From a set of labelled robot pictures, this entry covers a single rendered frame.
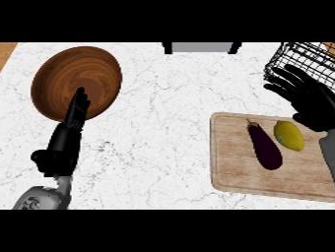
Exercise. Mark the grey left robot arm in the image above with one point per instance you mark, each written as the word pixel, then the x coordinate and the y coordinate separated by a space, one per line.
pixel 47 197

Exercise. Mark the yellow lemon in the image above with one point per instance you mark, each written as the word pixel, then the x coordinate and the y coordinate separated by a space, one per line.
pixel 290 135

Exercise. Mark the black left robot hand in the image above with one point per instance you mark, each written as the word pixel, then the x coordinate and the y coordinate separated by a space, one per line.
pixel 65 144

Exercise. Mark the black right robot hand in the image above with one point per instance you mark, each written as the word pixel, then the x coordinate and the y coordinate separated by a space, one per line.
pixel 316 101

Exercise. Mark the dark purple eggplant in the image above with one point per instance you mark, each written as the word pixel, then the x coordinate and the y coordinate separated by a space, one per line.
pixel 266 147

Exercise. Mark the pale wooden cutting board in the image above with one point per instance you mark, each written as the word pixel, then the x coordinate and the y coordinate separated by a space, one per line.
pixel 253 164

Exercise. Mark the brown wooden bowl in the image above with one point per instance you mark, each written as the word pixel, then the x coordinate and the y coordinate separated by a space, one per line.
pixel 77 82

